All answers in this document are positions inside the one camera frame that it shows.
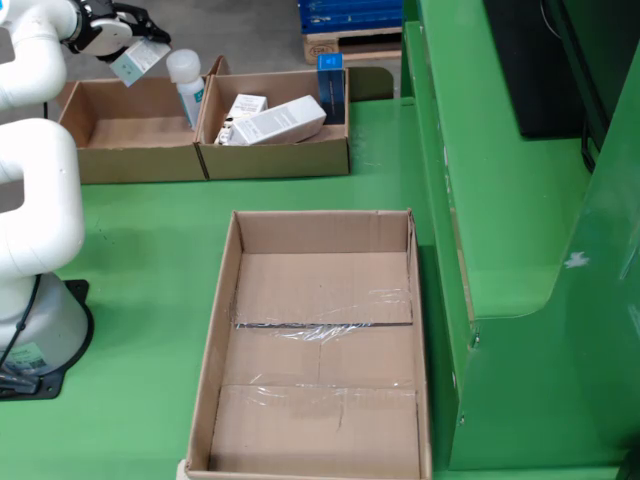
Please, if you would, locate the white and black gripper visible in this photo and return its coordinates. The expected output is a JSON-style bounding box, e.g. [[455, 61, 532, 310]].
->
[[74, 0, 173, 64]]

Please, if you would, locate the small open cardboard box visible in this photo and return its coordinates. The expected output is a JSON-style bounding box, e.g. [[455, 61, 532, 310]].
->
[[57, 74, 211, 185]]

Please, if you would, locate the cardboard box with raised flap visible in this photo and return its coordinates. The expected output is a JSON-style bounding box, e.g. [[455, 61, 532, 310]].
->
[[194, 55, 351, 181]]

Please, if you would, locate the large shallow cardboard tray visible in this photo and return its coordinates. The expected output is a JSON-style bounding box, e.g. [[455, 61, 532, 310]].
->
[[184, 208, 434, 480]]

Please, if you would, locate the white bottle with teal label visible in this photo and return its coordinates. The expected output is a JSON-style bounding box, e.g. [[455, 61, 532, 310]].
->
[[166, 48, 206, 132]]

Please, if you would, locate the small white spotted carton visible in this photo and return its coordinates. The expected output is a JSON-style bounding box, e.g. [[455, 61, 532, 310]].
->
[[214, 93, 269, 147]]

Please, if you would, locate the long white carton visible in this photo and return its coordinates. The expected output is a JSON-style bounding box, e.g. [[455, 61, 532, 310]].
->
[[230, 95, 327, 147]]

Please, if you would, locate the tall blue carton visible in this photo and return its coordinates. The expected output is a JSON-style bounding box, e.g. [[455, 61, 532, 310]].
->
[[316, 52, 347, 126]]

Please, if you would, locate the blue plastic crate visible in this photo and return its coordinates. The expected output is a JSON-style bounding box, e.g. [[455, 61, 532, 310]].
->
[[298, 0, 405, 35]]

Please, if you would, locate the wooden pallet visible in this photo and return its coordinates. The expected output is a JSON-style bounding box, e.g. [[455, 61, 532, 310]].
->
[[302, 27, 404, 65]]

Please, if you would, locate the green metal machine housing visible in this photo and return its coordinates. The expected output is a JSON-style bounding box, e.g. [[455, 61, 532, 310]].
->
[[399, 0, 640, 480]]

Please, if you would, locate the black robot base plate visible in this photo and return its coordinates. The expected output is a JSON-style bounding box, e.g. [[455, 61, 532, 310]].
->
[[0, 278, 96, 401]]

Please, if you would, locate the black looped cable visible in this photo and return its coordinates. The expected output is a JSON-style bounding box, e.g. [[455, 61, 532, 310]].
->
[[579, 112, 600, 174]]

